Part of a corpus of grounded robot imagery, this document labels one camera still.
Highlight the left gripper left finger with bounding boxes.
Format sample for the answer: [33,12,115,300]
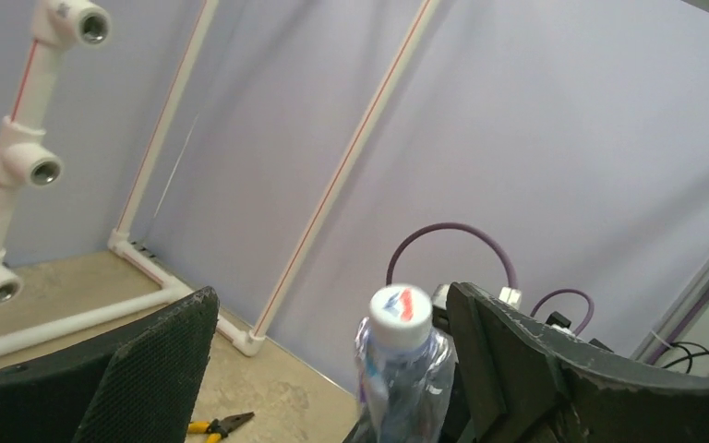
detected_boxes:
[0,287,219,442]

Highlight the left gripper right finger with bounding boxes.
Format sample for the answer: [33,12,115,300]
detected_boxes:
[446,282,709,442]

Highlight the purple label bottle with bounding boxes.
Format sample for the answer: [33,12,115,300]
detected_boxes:
[345,283,455,442]

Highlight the yellow black pliers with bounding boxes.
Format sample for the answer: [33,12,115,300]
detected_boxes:
[186,412,255,443]

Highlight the white PVC pipe frame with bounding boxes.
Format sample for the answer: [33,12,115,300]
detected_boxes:
[0,1,439,357]

